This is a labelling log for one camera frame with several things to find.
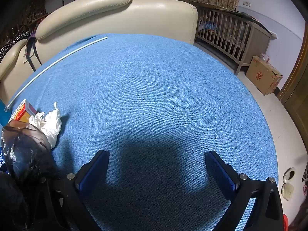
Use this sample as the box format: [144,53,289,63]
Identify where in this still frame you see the wooden crib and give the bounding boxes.
[190,1,272,75]

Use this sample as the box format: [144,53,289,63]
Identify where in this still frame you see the blue tablecloth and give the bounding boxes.
[0,33,280,231]

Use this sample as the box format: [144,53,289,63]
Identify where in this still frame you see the dark wooden shelf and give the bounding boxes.
[0,0,46,44]

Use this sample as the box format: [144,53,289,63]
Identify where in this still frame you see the brown cardboard box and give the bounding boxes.
[245,55,284,96]

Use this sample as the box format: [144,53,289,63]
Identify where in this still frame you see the thin white rod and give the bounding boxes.
[5,37,108,112]

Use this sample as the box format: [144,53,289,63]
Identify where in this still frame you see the orange cardboard box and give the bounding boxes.
[8,99,38,124]

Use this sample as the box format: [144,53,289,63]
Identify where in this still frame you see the dark bag straps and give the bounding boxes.
[25,26,42,71]

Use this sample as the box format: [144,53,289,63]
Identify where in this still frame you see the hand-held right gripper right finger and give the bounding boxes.
[204,151,285,231]

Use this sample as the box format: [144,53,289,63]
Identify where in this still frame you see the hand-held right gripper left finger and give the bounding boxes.
[41,150,110,231]

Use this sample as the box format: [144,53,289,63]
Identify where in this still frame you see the cream leather sofa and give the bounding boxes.
[0,0,198,106]

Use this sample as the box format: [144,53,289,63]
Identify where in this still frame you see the dotted dark cloth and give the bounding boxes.
[0,31,32,56]

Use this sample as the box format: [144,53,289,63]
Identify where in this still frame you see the black plastic bag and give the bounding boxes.
[1,121,59,181]

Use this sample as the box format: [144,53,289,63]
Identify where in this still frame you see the white tissue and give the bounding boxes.
[29,102,62,150]

